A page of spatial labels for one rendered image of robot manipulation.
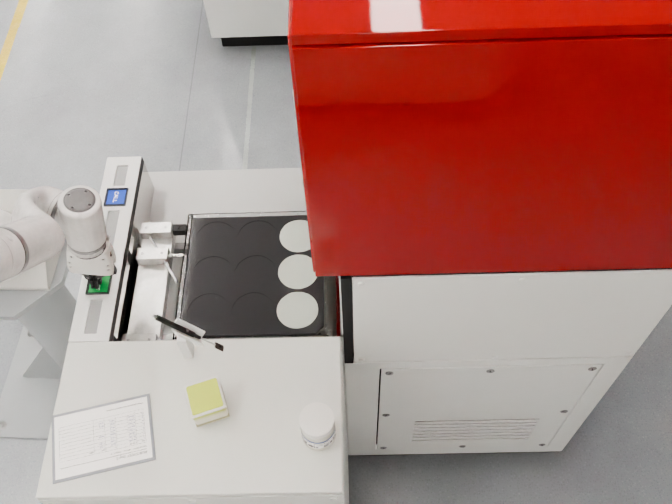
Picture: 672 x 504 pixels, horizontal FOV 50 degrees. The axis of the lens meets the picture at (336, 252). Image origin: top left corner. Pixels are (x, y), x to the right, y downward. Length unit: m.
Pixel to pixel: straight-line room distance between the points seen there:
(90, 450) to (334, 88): 0.96
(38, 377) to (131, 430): 1.28
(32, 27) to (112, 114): 0.81
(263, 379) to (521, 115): 0.83
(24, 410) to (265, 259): 1.30
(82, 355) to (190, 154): 1.72
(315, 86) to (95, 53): 2.95
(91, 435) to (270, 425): 0.38
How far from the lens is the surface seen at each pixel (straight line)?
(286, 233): 1.86
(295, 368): 1.60
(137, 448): 1.60
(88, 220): 1.52
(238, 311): 1.76
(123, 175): 2.00
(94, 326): 1.76
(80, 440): 1.64
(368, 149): 1.10
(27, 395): 2.86
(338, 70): 0.98
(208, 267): 1.83
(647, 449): 2.72
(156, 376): 1.65
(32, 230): 1.38
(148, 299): 1.85
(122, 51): 3.86
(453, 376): 1.86
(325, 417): 1.45
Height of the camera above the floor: 2.43
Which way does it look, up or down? 57 degrees down
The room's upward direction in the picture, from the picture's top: 3 degrees counter-clockwise
